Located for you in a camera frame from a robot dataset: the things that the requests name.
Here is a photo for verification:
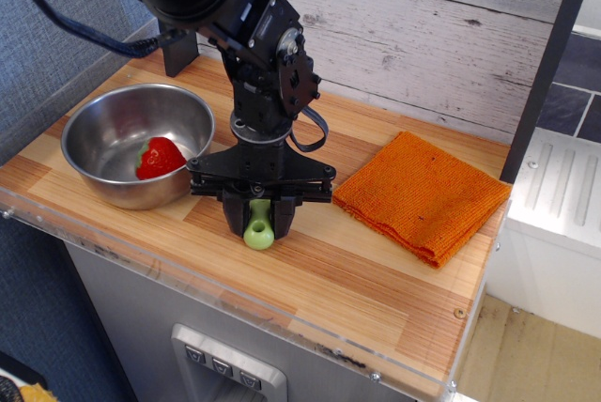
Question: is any white ribbed side cabinet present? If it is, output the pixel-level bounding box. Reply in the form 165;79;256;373
486;129;600;337

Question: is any dark grey post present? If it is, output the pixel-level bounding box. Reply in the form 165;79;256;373
162;31;199;78
500;0;583;184

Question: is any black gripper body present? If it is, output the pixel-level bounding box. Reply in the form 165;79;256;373
187;140;336;203

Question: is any clear acrylic edge guard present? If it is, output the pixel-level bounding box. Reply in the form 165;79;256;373
1;189;458;401

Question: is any silver dispenser button panel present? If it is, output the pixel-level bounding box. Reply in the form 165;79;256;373
171;323;288;401

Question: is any red toy strawberry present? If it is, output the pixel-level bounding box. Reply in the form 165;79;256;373
135;137;187;180

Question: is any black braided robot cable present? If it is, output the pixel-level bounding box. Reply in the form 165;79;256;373
13;0;189;59

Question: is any green handled grey spatula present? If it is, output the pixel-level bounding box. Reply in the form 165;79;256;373
243;199;275;251

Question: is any yellow object at corner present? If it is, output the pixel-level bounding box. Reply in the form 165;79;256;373
19;384;58;402

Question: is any folded orange cloth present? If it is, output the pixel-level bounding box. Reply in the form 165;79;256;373
332;131;511;269

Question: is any dark grey left post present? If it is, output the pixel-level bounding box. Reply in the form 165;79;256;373
162;31;199;78

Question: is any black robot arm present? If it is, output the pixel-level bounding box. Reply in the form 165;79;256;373
141;0;336;238

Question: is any dark grey right post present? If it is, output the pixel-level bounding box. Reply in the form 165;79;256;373
500;0;583;184

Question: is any grey toy fridge cabinet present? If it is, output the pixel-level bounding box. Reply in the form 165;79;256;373
67;244;408;401

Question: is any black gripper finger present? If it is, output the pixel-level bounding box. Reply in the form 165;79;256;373
222;188;251;237
270;195;300;240

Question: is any stainless steel bowl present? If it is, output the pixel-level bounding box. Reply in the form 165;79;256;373
61;84;215;209

